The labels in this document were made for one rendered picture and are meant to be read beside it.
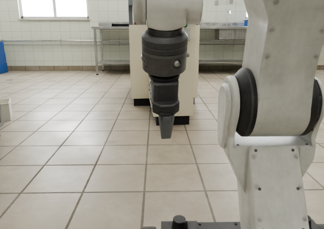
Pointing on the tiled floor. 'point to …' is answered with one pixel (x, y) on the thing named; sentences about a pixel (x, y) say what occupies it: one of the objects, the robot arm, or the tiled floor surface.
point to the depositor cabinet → (135, 54)
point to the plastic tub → (6, 109)
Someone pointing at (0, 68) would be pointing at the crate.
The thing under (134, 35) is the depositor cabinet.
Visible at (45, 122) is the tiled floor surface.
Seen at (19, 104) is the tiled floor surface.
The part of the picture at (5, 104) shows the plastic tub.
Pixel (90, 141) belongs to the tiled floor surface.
